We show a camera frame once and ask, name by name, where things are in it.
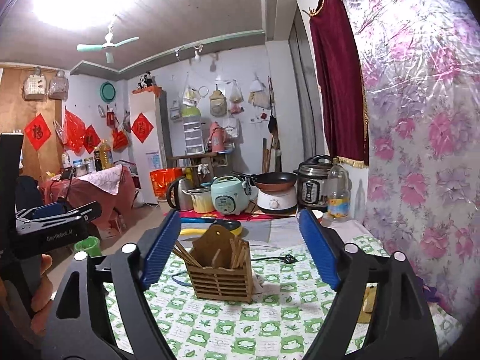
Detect mint green ceiling fan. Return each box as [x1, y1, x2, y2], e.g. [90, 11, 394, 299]
[76, 24, 139, 64]

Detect black power cable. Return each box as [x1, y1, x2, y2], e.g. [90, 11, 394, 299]
[250, 253, 299, 265]

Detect floral plastic wall sheet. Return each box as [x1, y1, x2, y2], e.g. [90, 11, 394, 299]
[343, 0, 479, 321]

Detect red diamond fu poster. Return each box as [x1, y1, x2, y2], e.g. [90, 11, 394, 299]
[24, 114, 51, 151]

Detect red cloth covered table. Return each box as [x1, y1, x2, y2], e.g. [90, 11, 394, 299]
[39, 165, 136, 230]

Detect red gift box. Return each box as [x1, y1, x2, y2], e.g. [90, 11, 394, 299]
[150, 167, 183, 199]

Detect brown frying pan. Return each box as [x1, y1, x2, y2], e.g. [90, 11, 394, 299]
[236, 172, 297, 193]

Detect person's left hand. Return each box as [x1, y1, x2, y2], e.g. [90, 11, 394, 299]
[1, 254, 54, 344]

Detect white plastic drawer unit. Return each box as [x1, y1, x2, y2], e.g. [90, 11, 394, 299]
[183, 115, 205, 155]

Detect cream yellow lidded pot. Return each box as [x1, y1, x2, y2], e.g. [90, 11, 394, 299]
[185, 187, 215, 214]

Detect wooden slatted utensil holder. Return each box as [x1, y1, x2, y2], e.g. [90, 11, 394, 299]
[173, 223, 254, 303]

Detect silver black pressure cooker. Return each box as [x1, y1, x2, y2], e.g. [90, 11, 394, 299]
[295, 154, 334, 212]

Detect white refrigerator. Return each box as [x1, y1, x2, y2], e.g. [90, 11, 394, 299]
[128, 86, 172, 204]

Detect blue band on table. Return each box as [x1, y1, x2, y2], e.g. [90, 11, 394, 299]
[171, 271, 192, 288]

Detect green white patterned tablecloth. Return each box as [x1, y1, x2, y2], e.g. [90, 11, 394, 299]
[144, 244, 335, 359]

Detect white induction hot plate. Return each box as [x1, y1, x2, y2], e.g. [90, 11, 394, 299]
[257, 187, 298, 215]

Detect green plastic waste bin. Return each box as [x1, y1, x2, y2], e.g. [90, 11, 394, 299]
[74, 236, 102, 257]

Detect stainless electric kettle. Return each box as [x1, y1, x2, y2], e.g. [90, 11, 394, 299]
[166, 175, 193, 212]

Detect mint green rice cooker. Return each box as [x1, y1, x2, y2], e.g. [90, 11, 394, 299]
[211, 175, 251, 215]

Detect pink thermos flask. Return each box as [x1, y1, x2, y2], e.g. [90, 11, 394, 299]
[209, 121, 226, 153]

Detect yellow plastic tool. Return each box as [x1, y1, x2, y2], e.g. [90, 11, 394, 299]
[179, 219, 243, 238]

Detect clear plastic oil bottle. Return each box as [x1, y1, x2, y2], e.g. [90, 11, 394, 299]
[327, 158, 350, 220]

